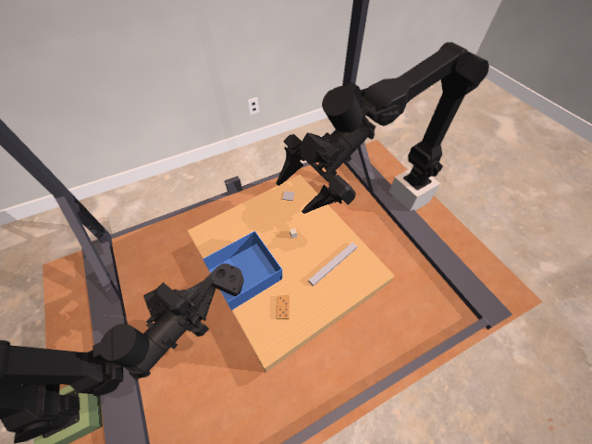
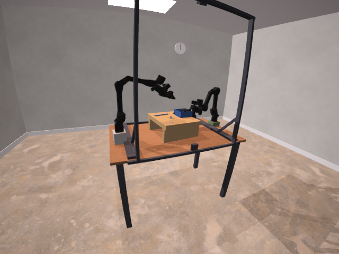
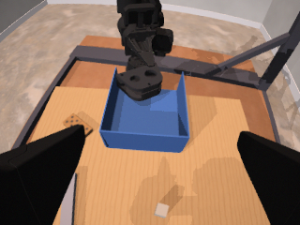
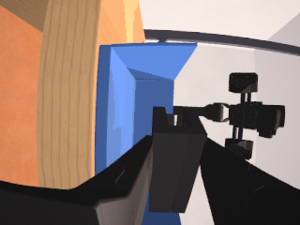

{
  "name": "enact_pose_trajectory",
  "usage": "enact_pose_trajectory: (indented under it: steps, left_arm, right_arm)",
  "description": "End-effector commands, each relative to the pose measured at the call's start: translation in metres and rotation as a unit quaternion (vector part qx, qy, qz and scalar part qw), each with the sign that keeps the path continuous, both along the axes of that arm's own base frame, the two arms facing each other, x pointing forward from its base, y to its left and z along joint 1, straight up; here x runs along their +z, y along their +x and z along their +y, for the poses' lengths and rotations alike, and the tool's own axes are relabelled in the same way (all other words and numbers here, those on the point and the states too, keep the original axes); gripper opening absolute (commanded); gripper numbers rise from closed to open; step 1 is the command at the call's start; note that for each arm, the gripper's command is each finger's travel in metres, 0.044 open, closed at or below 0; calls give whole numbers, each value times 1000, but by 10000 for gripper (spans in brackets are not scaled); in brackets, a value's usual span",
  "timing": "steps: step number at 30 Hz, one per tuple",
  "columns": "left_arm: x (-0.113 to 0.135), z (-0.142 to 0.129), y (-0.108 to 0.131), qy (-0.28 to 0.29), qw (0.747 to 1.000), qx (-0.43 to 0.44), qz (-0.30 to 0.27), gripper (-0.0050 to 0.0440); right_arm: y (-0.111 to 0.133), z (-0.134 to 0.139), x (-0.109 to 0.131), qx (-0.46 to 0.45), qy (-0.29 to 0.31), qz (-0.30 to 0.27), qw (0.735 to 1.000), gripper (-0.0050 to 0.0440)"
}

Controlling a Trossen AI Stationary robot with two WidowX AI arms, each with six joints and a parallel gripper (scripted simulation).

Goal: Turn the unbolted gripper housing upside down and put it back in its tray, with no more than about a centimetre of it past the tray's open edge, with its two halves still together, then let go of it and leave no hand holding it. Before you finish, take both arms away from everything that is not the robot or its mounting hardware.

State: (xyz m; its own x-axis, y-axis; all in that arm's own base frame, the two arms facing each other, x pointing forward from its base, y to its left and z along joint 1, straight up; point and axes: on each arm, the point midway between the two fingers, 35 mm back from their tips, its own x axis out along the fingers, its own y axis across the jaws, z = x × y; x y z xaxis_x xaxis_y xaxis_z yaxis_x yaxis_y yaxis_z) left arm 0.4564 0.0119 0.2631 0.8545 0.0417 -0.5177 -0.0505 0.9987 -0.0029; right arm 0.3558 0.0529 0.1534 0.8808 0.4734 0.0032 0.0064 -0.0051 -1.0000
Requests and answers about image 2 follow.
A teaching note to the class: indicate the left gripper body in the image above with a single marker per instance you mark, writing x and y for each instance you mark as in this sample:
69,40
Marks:
164,92

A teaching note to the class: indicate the light orange flat board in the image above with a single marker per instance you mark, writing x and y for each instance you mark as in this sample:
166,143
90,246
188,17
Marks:
181,128

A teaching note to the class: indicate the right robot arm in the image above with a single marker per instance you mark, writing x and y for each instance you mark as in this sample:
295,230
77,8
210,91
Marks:
204,106

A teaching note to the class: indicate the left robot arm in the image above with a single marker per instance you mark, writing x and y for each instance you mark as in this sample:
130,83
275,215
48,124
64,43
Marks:
121,116

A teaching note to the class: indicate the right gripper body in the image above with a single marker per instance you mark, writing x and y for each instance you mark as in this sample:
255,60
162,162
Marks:
195,110

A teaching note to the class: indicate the blue open-top tray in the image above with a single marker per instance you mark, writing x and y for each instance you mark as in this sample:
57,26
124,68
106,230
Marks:
181,114

